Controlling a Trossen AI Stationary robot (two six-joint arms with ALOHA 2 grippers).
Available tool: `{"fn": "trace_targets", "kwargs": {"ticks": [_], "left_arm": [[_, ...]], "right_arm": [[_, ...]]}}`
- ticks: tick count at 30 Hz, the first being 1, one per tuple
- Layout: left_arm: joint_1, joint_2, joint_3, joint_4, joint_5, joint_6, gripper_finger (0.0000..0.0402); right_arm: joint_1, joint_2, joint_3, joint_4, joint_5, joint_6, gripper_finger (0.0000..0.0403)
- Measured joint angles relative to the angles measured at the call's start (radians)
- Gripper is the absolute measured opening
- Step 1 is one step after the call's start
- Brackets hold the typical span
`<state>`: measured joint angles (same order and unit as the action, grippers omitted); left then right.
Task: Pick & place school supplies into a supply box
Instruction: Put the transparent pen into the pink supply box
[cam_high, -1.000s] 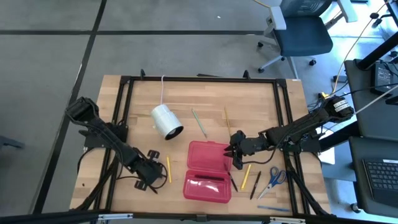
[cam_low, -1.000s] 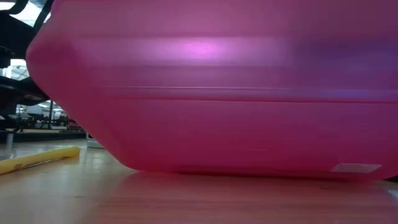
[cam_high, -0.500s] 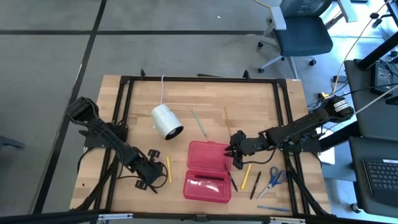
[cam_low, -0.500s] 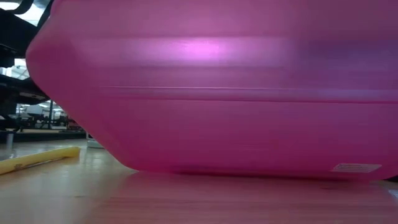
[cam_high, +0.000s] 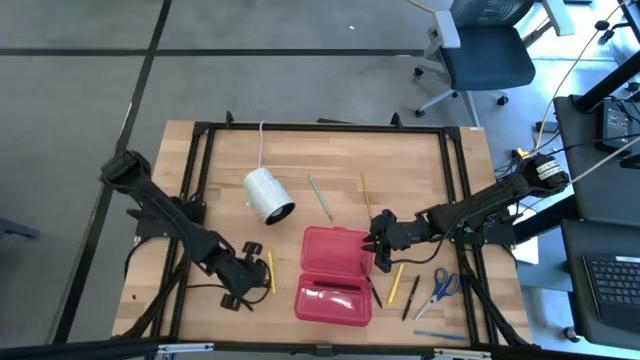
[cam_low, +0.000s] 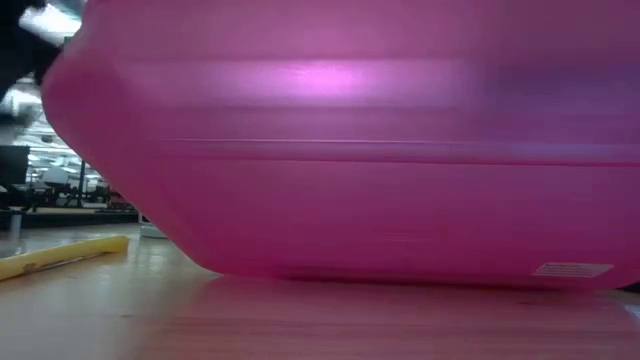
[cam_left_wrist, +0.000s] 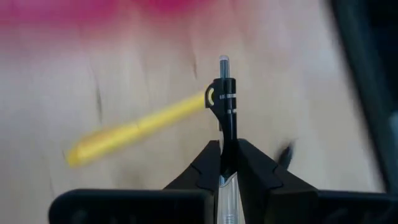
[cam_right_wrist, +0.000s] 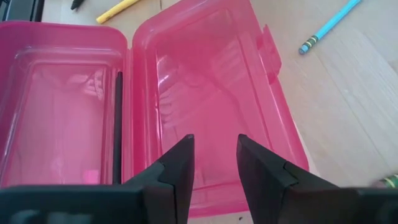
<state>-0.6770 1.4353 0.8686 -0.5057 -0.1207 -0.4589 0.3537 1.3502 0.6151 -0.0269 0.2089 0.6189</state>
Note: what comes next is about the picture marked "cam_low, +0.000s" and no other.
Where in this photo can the pink plastic supply box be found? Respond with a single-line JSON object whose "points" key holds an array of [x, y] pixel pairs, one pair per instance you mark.
{"points": [[350, 200]]}

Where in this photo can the yellow highlighter marker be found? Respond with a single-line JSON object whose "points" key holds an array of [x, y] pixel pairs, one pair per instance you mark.
{"points": [[60, 252]]}

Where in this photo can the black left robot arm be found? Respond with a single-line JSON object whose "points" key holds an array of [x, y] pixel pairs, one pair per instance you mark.
{"points": [[20, 60]]}

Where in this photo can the black background rig stand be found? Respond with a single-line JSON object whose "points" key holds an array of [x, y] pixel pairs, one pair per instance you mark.
{"points": [[81, 185]]}

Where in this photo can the dark flat monitor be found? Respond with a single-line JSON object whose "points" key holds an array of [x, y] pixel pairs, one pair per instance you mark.
{"points": [[12, 165]]}

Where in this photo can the black metal table frame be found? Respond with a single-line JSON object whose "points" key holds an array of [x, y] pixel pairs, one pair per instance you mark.
{"points": [[75, 218]]}

